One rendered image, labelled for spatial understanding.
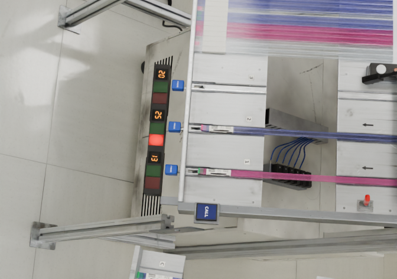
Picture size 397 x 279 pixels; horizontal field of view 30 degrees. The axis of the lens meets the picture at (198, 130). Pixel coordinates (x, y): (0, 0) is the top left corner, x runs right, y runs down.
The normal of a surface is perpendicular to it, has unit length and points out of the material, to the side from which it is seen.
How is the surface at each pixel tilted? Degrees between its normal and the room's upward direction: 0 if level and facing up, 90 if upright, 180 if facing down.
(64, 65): 0
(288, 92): 0
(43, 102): 0
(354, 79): 42
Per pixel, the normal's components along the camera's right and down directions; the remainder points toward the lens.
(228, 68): -0.04, -0.26
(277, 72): 0.65, -0.16
